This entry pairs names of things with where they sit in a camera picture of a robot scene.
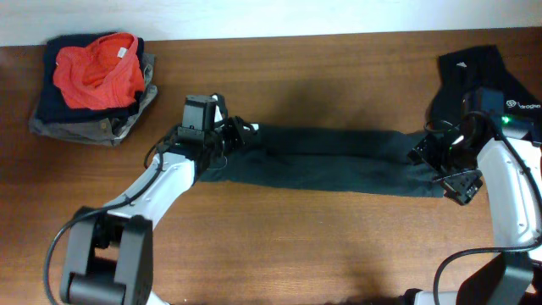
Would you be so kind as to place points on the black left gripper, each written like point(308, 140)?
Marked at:
point(239, 135)

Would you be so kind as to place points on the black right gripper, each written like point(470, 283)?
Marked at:
point(461, 189)

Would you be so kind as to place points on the dark green Nike t-shirt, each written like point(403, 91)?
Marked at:
point(366, 161)

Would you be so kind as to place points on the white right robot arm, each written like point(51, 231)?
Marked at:
point(489, 147)

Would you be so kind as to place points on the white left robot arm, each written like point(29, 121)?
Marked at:
point(109, 257)

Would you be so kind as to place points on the black garment with white logo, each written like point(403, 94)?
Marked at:
point(469, 69)

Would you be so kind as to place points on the grey folded garment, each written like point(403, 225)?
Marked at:
point(107, 132)

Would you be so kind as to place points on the red folded garment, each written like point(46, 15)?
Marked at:
point(105, 74)

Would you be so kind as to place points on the navy folded garment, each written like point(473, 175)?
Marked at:
point(52, 108)

